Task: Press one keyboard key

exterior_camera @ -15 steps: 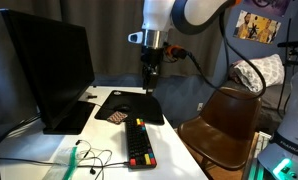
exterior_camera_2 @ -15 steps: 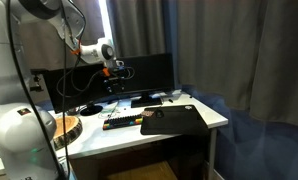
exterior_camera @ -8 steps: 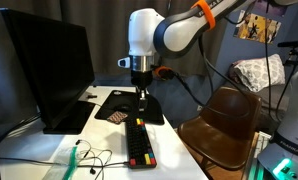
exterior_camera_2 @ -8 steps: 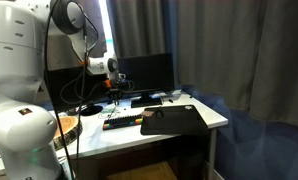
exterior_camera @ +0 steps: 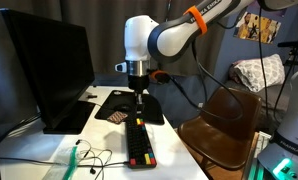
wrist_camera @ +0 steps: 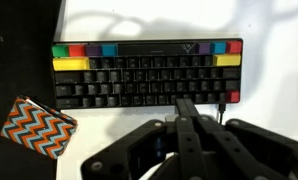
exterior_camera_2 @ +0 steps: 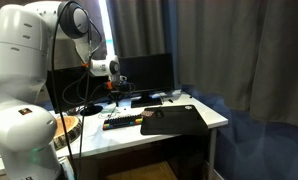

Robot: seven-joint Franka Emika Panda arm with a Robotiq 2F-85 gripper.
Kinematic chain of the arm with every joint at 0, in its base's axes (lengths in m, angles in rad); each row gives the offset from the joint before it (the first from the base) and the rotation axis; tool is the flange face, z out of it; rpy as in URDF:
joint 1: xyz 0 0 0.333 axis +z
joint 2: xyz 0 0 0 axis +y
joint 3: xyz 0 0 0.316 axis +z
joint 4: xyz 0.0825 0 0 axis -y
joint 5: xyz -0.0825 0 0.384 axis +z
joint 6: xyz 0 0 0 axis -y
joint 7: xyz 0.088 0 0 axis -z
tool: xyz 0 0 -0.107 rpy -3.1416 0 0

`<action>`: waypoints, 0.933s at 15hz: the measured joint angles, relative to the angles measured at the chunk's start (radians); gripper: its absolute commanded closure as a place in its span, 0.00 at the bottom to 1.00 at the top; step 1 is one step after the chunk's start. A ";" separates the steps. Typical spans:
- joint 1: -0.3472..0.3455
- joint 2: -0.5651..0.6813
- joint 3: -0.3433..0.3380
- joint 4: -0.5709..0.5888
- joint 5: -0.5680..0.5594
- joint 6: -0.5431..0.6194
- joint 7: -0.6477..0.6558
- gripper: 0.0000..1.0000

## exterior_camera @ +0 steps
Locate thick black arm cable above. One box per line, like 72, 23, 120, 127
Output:
168, 32, 245, 122

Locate white patterned pillow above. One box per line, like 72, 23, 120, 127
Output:
233, 53, 286, 94

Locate monitor with rectangular base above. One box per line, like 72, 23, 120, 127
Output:
0, 7, 97, 135

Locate clear bag with green strip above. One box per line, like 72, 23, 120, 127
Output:
41, 145, 80, 180

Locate thin black hanging cable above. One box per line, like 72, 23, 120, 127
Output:
257, 5, 269, 113

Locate thin black desk cable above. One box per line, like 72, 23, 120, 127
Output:
0, 156, 131, 168

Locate black mouse pad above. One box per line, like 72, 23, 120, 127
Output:
94, 89, 166, 126

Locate small patterned brown pouch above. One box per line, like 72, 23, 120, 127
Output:
106, 111, 129, 125

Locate basketball players poster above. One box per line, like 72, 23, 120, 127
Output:
233, 11, 283, 45

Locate black camera stand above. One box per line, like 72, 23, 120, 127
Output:
276, 39, 298, 67

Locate orange strap near gripper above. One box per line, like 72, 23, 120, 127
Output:
149, 69, 169, 84

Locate orange strap on arm link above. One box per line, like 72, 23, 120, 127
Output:
183, 5, 209, 36

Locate black keyboard with coloured keys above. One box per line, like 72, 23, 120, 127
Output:
124, 117, 158, 170

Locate brown plastic chair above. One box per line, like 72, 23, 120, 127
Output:
176, 86, 263, 172

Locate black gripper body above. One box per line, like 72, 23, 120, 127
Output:
127, 74, 151, 95

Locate black wired earphones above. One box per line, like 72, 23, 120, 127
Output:
74, 138, 114, 176

